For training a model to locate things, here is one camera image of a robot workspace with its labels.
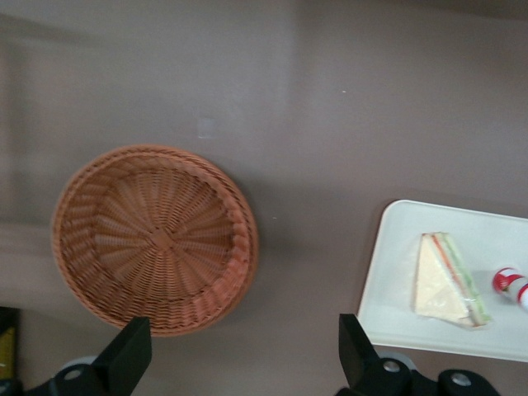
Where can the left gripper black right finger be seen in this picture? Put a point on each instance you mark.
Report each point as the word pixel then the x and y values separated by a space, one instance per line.
pixel 354 354

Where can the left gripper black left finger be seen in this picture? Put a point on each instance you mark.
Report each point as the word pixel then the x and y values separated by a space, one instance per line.
pixel 125 354

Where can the triangle sandwich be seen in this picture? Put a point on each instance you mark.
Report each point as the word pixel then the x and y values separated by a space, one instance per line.
pixel 441 288

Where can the cream plastic tray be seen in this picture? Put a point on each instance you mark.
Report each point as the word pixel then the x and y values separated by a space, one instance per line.
pixel 445 342

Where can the brown round wicker basket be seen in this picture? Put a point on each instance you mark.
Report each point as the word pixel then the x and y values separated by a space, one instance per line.
pixel 165 239

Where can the black appliance box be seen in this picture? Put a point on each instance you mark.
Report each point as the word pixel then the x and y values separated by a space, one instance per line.
pixel 7 342

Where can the small red white yogurt bottle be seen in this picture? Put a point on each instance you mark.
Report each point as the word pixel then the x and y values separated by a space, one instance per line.
pixel 513 286

